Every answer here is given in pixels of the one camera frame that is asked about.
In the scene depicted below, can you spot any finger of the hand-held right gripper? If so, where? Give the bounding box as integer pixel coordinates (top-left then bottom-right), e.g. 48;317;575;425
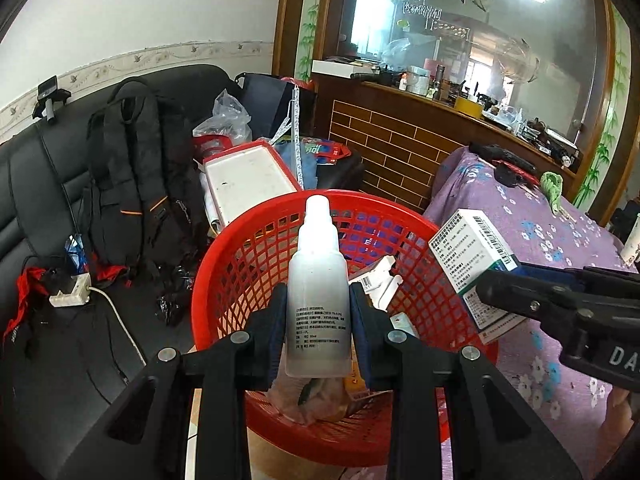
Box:
475;270;608;341
515;262;640;311

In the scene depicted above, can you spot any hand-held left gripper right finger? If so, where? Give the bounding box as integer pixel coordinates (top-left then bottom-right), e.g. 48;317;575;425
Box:
349;284;583;480

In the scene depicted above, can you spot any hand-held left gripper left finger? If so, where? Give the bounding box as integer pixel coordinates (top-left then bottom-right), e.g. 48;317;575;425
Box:
55;282;290;480

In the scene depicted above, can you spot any clear plastic bag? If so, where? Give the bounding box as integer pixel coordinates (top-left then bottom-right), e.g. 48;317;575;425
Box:
270;375;352;424

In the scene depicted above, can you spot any blue white medicine box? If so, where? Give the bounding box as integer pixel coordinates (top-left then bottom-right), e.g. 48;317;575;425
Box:
428;208;527;346

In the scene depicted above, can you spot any white plastic bottle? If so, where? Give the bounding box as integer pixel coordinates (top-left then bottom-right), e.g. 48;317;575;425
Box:
285;195;351;379

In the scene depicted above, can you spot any red plastic basket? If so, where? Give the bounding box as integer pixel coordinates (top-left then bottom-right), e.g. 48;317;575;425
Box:
191;189;501;469

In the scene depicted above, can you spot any person's right hand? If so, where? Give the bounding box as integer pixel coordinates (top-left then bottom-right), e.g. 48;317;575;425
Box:
605;385;640;456

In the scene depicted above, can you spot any orange cardboard box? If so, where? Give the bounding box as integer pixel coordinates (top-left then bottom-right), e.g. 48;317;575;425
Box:
344;355;374;402

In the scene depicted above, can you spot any white cartoon tumbler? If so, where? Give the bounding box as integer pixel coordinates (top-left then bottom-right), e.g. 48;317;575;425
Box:
621;212;640;269

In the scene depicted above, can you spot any purple floral tablecloth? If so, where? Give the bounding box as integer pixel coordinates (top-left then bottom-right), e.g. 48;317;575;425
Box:
422;145;640;480

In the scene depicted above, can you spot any flat white barcode box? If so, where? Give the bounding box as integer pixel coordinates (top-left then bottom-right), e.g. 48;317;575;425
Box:
357;255;406;312

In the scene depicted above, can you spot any green cloth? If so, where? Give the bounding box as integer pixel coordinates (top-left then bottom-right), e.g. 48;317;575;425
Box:
540;171;569;216

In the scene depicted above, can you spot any small black object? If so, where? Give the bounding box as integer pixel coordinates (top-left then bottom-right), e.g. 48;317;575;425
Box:
494;165;522;187

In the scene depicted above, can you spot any crumpled black plastic wrap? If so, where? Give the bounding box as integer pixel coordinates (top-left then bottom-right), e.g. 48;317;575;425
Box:
156;262;192;327

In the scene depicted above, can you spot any red black hand tool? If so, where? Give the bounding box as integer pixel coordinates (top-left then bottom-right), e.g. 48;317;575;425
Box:
469;142;542;189

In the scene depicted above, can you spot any white tray red rim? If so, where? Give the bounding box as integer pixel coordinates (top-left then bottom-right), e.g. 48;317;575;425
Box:
202;141;304;234

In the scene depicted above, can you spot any black bag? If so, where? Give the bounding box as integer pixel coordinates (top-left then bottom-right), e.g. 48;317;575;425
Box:
315;150;367;192

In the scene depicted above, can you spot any wooden counter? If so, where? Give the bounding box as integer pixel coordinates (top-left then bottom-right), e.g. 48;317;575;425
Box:
312;72;584;212

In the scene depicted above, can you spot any blue shopping bag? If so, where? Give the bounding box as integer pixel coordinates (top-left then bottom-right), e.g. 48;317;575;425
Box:
275;137;352;192

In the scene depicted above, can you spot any white power strip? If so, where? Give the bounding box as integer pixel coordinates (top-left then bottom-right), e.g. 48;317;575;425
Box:
48;273;94;309

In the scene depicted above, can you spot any small blue packet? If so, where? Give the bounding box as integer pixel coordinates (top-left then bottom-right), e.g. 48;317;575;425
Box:
64;235;89;272

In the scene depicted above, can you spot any black backpack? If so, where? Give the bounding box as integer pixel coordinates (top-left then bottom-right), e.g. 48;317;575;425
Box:
82;77;212;272

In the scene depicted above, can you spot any crumpled transparent plastic bag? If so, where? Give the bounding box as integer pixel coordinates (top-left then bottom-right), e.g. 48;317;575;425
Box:
192;89;254;147

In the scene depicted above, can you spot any red black jacket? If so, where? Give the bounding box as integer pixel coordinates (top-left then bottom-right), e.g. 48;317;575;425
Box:
0;265;52;357

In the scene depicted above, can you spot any dark blue bag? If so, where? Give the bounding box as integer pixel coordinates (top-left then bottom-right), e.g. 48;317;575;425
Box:
234;72;319;142

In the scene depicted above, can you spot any etched glass partition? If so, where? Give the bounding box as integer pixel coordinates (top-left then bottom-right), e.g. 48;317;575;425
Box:
340;0;612;137

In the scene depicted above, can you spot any black leather sofa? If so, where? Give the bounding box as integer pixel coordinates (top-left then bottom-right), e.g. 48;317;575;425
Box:
0;64;241;480

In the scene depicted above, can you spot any black phone clamp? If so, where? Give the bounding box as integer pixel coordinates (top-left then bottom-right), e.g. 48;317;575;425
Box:
32;75;72;126

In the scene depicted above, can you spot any bamboo wall sticker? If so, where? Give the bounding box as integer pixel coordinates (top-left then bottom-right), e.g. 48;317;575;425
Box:
295;0;327;77
574;4;632;212

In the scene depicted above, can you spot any white cable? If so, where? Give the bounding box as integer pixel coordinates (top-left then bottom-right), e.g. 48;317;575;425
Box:
87;285;149;367

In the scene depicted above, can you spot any white strap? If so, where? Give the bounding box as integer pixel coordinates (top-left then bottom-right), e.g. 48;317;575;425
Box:
270;86;307;192

